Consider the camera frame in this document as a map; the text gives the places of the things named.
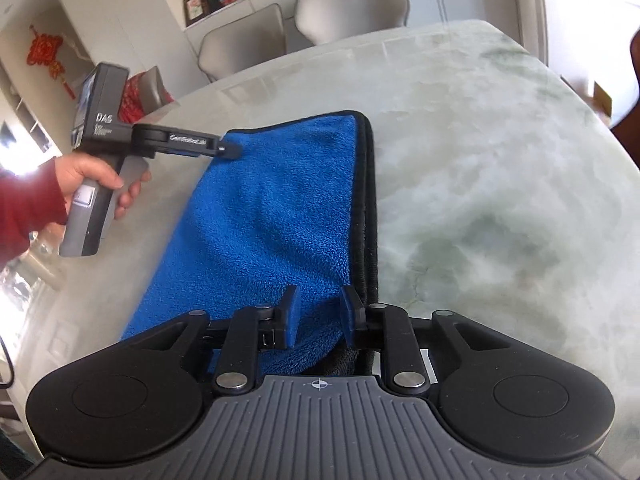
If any red sleeve forearm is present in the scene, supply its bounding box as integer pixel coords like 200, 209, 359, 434
0, 159, 67, 268

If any black cable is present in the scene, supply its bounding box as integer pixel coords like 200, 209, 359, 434
0, 336, 15, 388

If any left hand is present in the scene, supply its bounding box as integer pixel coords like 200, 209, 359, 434
54, 153, 152, 220

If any red chinese knot ornament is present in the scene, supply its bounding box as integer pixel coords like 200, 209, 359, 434
26, 25, 76, 100

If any chair with red cloth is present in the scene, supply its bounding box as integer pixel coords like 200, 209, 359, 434
118, 66, 174, 124

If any blue microfiber towel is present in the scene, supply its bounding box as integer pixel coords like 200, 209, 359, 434
125, 110, 378, 376

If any beige chair left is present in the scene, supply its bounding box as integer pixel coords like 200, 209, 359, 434
198, 3, 288, 80

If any beige chair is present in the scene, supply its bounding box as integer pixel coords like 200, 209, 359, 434
294, 0, 410, 46
198, 3, 288, 80

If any wooden picture frame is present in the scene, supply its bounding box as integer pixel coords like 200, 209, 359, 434
182, 0, 209, 26

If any beige chair right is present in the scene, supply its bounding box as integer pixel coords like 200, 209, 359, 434
294, 0, 410, 46

